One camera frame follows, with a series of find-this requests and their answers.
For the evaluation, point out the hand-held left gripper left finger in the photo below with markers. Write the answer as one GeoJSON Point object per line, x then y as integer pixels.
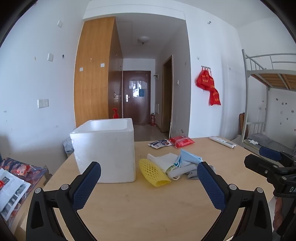
{"type": "Point", "coordinates": [86, 185]}

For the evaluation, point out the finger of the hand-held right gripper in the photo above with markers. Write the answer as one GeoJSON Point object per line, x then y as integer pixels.
{"type": "Point", "coordinates": [269, 153]}
{"type": "Point", "coordinates": [259, 164]}

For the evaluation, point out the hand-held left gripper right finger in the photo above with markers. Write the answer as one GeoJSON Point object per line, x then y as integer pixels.
{"type": "Point", "coordinates": [210, 187]}

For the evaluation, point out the white foam box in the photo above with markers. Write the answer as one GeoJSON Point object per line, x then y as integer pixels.
{"type": "Point", "coordinates": [106, 153]}

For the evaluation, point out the white tissue sheet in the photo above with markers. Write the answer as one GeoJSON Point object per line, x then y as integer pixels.
{"type": "Point", "coordinates": [163, 160]}

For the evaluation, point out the yellow foam net sleeve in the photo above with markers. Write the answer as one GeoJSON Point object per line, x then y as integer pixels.
{"type": "Point", "coordinates": [153, 173]}

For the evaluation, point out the person's right hand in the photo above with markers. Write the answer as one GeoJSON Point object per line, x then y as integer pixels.
{"type": "Point", "coordinates": [279, 213]}

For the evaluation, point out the grey cloth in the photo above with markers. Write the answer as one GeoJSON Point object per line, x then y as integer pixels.
{"type": "Point", "coordinates": [193, 175]}

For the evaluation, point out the leaning wooden board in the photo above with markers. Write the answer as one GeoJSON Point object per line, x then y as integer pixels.
{"type": "Point", "coordinates": [241, 125]}

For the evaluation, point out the white remote control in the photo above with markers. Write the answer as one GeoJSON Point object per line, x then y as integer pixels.
{"type": "Point", "coordinates": [222, 141]}

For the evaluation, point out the printed plastic bag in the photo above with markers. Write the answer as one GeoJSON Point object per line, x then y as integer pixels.
{"type": "Point", "coordinates": [172, 167]}

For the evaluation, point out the colourful printed cloth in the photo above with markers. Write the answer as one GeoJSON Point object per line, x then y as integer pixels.
{"type": "Point", "coordinates": [34, 171]}

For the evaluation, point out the red wet wipes packet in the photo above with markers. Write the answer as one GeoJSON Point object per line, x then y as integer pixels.
{"type": "Point", "coordinates": [182, 141]}

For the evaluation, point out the blue white snack packet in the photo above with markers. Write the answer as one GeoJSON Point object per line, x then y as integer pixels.
{"type": "Point", "coordinates": [159, 143]}

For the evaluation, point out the metal bunk bed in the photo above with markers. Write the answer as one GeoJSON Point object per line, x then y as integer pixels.
{"type": "Point", "coordinates": [272, 76]}

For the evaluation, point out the red-capped spray bottle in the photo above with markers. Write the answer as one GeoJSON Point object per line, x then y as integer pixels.
{"type": "Point", "coordinates": [115, 113]}

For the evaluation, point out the red fire extinguisher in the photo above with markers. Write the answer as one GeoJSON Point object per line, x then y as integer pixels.
{"type": "Point", "coordinates": [152, 119]}

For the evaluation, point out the red hanging bags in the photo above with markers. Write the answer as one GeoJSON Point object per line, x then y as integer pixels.
{"type": "Point", "coordinates": [207, 84]}

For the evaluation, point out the brown entrance door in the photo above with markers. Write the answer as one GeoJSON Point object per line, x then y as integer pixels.
{"type": "Point", "coordinates": [136, 102]}

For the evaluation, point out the wooden wardrobe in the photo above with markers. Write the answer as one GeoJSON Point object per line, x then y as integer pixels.
{"type": "Point", "coordinates": [94, 74]}

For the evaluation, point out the round ceiling lamp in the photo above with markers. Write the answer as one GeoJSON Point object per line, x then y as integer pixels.
{"type": "Point", "coordinates": [143, 39]}

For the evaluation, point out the double wall outlet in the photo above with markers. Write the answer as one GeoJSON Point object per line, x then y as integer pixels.
{"type": "Point", "coordinates": [43, 103]}

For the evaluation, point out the brown side door frame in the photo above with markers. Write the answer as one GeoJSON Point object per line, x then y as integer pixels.
{"type": "Point", "coordinates": [167, 97]}

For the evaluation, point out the metal wall hook rack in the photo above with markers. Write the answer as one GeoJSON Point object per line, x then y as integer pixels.
{"type": "Point", "coordinates": [206, 67]}

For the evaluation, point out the white wall switch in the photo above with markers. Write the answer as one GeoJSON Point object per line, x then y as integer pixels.
{"type": "Point", "coordinates": [60, 23]}
{"type": "Point", "coordinates": [50, 57]}

